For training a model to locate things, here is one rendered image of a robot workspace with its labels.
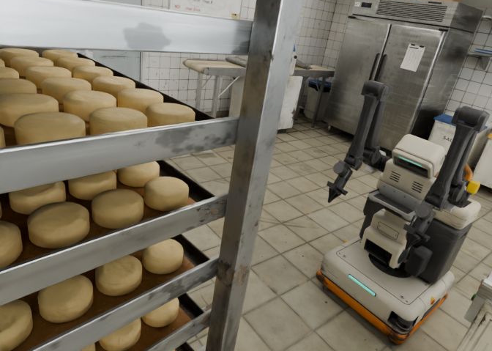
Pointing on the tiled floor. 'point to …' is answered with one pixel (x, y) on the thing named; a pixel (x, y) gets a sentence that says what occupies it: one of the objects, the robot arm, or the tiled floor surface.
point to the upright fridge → (406, 17)
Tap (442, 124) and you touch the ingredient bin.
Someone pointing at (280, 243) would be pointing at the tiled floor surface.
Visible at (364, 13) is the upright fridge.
